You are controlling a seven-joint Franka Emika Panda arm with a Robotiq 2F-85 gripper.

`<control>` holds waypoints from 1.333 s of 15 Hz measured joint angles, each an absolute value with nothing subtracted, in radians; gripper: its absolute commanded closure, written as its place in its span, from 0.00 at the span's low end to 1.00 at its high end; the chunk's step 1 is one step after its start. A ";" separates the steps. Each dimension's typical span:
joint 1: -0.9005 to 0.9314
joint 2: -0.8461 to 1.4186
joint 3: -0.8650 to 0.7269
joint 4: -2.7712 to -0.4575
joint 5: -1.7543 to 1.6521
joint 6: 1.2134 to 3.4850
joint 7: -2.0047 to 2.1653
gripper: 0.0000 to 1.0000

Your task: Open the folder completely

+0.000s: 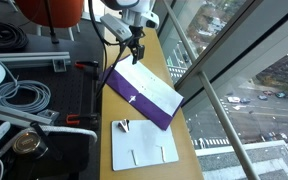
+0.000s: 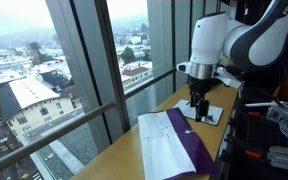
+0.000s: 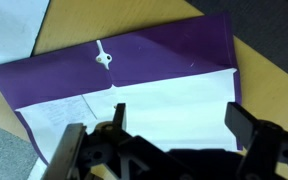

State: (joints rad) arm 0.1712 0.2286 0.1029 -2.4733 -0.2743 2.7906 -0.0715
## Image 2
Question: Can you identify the grey metal window railing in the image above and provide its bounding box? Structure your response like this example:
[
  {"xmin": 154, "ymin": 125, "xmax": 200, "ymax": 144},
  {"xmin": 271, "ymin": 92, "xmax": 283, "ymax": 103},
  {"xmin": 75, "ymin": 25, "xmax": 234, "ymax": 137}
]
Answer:
[{"xmin": 0, "ymin": 68, "xmax": 178, "ymax": 180}]

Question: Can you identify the purple cloth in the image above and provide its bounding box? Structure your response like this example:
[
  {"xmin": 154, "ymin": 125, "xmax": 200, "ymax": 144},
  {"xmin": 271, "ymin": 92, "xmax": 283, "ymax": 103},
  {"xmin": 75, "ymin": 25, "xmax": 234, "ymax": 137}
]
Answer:
[{"xmin": 137, "ymin": 107, "xmax": 219, "ymax": 180}]

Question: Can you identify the grey window frame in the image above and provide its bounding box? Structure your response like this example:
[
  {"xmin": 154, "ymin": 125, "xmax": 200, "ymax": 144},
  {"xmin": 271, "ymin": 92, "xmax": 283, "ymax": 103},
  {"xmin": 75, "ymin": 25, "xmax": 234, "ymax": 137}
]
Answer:
[{"xmin": 45, "ymin": 0, "xmax": 232, "ymax": 154}]

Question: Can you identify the black clamp orange handle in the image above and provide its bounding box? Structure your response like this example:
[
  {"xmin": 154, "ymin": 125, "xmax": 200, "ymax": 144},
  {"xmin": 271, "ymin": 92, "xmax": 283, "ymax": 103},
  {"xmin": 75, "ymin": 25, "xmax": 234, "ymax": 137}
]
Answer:
[
  {"xmin": 225, "ymin": 133, "xmax": 263, "ymax": 160},
  {"xmin": 245, "ymin": 109, "xmax": 262, "ymax": 118}
]

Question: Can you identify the white rectangular board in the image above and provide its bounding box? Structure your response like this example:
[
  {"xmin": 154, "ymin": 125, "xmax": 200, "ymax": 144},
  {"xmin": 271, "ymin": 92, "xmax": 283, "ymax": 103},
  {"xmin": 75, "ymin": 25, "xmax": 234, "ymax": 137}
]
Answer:
[{"xmin": 173, "ymin": 99, "xmax": 224, "ymax": 127}]

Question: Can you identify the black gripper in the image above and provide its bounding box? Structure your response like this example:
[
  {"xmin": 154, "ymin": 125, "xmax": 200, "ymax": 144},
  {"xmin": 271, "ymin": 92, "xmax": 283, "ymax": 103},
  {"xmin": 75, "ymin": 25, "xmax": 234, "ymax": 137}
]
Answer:
[{"xmin": 187, "ymin": 76, "xmax": 217, "ymax": 123}]

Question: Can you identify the black perforated breadboard table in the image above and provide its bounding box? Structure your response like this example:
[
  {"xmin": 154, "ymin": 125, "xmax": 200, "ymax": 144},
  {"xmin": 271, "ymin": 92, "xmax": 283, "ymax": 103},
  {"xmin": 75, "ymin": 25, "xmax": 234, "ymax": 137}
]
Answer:
[{"xmin": 217, "ymin": 86, "xmax": 288, "ymax": 180}]

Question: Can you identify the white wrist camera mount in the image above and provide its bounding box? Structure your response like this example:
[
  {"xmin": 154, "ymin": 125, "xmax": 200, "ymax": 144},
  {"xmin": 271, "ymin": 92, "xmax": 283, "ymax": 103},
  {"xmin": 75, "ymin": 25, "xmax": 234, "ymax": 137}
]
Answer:
[{"xmin": 215, "ymin": 66, "xmax": 242, "ymax": 90}]

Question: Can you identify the aluminium extrusion rail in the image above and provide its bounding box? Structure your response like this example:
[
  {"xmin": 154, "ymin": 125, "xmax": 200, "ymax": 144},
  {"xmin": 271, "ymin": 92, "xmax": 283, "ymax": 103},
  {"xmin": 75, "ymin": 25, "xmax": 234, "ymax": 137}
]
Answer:
[
  {"xmin": 243, "ymin": 99, "xmax": 288, "ymax": 123},
  {"xmin": 266, "ymin": 145, "xmax": 288, "ymax": 174}
]

